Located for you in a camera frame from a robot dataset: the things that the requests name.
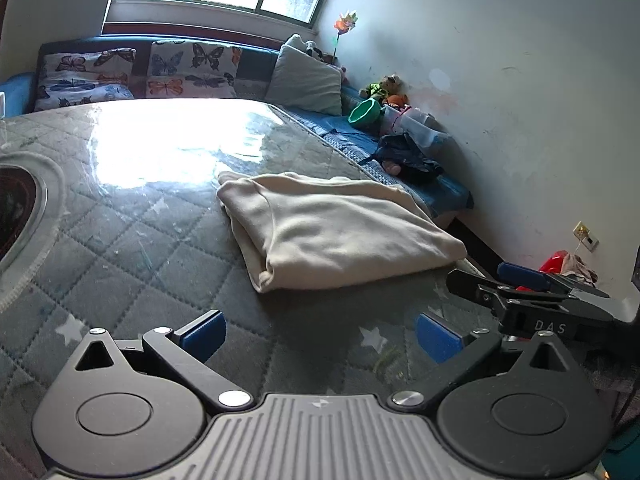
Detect cream knit sweater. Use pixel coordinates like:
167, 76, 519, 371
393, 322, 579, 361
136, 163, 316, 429
217, 171, 468, 294

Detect dark blue clothes pile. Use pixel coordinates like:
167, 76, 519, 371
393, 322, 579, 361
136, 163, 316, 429
358, 133, 445, 185

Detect red plastic stool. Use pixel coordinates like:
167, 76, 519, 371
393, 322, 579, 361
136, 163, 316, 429
516, 250, 568, 292

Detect blue corner sofa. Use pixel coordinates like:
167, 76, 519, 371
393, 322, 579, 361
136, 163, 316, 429
0, 32, 475, 221

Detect clear plastic storage box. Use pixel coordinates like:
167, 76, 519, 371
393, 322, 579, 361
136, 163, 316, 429
380, 106, 452, 158

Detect green plastic bowl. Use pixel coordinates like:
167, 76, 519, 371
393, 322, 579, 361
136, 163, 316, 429
347, 98, 383, 128

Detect round black induction cooktop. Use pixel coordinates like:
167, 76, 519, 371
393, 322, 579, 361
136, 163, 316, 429
1, 152, 66, 310

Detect plush teddy toy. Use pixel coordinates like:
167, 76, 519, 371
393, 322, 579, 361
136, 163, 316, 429
359, 75, 409, 110

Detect right butterfly print cushion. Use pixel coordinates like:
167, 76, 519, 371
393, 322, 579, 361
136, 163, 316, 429
145, 40, 242, 99

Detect butterfly print cushion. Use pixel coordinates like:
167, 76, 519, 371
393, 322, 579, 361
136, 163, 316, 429
145, 40, 242, 99
34, 48, 137, 112

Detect grey plain pillow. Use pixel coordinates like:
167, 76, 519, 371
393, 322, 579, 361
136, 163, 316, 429
265, 34, 342, 116

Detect left butterfly print cushion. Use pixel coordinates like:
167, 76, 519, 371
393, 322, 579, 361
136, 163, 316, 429
34, 48, 137, 112

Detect colourful pinwheel toy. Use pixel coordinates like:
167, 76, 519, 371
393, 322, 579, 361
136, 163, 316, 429
332, 11, 358, 64

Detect white tissue box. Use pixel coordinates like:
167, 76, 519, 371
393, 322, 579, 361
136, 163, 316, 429
0, 91, 6, 119

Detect wall power socket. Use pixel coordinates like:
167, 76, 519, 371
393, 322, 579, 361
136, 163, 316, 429
573, 221, 599, 252

